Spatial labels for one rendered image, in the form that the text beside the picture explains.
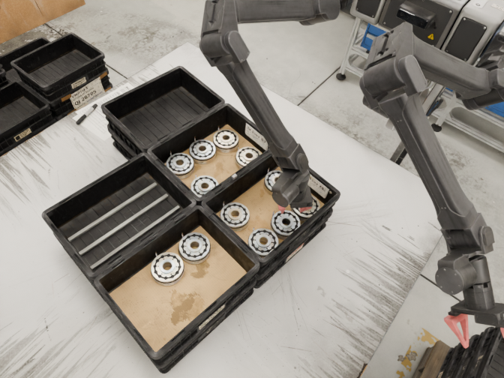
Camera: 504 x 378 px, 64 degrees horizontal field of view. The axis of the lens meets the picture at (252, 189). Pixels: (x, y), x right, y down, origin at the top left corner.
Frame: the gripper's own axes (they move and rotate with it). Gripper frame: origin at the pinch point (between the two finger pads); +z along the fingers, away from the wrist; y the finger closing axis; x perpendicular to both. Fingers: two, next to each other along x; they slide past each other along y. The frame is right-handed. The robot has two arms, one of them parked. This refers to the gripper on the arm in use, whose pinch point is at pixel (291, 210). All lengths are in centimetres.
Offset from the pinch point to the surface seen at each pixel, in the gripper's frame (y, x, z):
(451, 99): 142, 122, 68
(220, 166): -21.3, 28.9, 10.7
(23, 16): -164, 247, 78
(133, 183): -54, 23, 10
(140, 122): -53, 54, 10
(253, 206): -10.9, 9.6, 11.1
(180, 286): -37.4, -18.8, 10.9
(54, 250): -83, 4, 23
